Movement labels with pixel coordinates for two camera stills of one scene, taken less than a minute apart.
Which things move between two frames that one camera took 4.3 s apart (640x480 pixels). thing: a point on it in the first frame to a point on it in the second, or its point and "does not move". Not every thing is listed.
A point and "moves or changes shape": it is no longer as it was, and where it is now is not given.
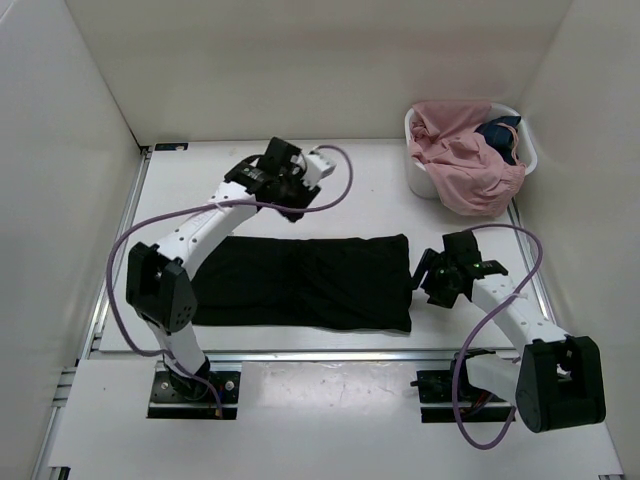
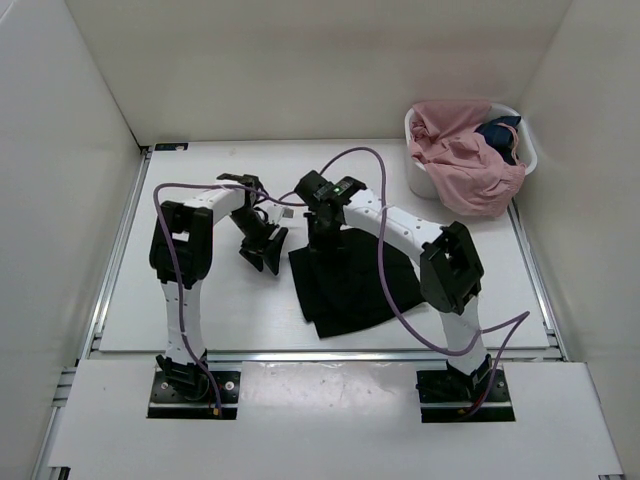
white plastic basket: (419, 179) does not move
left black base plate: (166, 402) does not move
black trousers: (358, 283) moves or changes shape
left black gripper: (306, 192) to (264, 249)
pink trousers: (472, 176) does not move
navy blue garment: (501, 136) does not move
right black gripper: (429, 262) to (317, 242)
